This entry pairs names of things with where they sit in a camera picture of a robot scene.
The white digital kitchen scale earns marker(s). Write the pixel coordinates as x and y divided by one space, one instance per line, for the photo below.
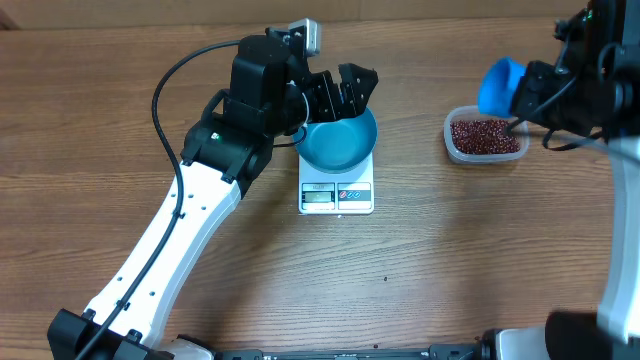
347 193

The red adzuki beans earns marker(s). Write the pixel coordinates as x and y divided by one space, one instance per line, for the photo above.
483 137

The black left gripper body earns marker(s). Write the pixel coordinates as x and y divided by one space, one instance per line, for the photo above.
319 107

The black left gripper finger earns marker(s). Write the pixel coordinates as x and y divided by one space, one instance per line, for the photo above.
350 72
354 99

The blue plastic scoop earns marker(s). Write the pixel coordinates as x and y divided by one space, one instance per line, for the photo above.
499 87

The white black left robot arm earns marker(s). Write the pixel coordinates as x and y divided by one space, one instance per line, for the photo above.
272 92

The clear plastic food container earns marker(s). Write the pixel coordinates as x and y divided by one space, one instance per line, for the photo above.
470 113

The teal blue bowl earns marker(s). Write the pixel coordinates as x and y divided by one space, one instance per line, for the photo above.
338 147

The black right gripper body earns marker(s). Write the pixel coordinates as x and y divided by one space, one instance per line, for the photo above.
570 108

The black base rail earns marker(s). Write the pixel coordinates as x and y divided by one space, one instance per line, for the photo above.
345 355

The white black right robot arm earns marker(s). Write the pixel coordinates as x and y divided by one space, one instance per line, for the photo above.
603 36

